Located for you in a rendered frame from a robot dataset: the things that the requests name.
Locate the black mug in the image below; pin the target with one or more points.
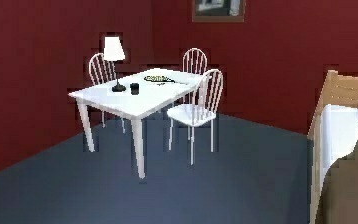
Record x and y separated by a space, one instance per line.
134 88

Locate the white spindle-back chair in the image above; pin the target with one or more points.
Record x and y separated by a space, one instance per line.
100 70
194 61
195 113

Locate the white table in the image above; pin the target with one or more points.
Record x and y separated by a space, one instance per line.
143 100

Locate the dark flat oval object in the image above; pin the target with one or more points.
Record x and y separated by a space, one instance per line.
157 79

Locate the white shade table lamp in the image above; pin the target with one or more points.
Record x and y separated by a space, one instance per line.
114 50

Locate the brown framed picture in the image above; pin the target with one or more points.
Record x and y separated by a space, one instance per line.
218 10

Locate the wooden bed with brown blanket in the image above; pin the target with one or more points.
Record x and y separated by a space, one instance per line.
347 160

